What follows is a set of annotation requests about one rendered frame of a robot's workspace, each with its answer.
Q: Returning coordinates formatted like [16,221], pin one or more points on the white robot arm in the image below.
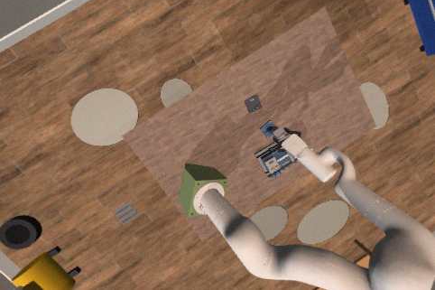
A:
[403,260]

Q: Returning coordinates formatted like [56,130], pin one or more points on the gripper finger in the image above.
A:
[278,145]
[293,132]

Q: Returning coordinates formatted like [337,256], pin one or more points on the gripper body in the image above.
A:
[293,145]

